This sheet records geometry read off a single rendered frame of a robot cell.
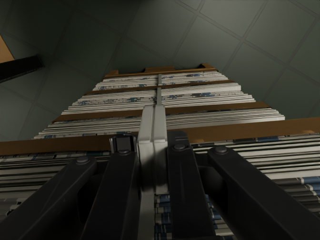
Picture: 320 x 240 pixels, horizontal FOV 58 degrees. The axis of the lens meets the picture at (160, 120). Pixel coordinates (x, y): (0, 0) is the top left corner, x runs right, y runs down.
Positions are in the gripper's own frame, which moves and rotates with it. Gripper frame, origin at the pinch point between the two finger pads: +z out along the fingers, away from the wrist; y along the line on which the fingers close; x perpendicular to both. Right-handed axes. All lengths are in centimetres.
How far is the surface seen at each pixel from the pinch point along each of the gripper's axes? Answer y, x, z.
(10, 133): -63, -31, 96
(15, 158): -13.4, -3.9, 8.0
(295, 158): 10.3, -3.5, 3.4
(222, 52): 24, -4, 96
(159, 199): 0.0, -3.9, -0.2
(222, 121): 9.2, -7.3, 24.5
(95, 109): -12.5, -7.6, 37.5
